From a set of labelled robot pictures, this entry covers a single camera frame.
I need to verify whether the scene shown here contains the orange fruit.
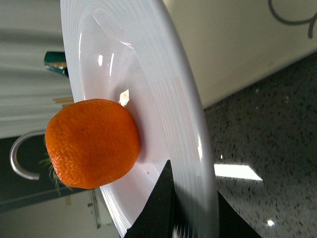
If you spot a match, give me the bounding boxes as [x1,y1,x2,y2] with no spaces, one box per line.
[40,99,141,190]

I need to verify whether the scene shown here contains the silver faucet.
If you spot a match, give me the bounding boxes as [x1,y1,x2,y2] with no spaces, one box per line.
[9,130,46,180]

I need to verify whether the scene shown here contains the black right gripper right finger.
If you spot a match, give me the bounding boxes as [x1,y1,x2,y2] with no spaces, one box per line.
[217,191,261,238]

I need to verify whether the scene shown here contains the cream bear tray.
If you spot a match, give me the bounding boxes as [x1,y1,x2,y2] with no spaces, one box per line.
[165,0,317,108]

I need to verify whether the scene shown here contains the white ribbed plate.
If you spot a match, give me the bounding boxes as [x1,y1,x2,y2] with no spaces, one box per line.
[60,0,219,238]

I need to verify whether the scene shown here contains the grey curtain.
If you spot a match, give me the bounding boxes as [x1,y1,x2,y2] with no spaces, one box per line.
[0,0,72,138]

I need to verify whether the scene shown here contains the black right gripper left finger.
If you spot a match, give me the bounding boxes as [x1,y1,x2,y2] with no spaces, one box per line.
[125,160,192,238]

